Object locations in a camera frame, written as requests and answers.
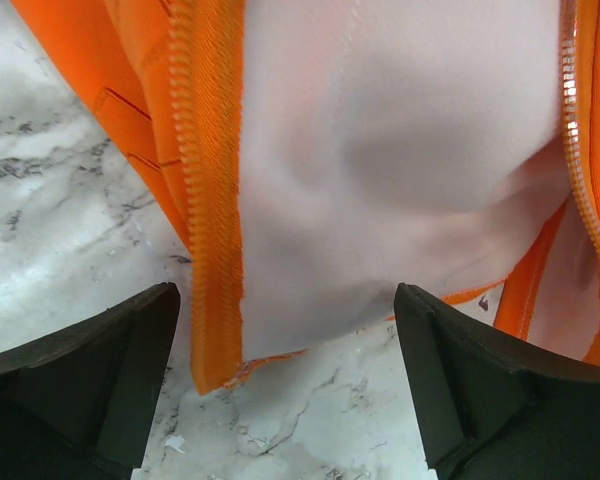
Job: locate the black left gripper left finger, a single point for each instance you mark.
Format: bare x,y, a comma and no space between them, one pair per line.
79,403

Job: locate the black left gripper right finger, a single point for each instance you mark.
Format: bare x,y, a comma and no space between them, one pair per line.
492,406

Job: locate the orange zip jacket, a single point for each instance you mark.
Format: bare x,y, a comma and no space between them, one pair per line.
312,155

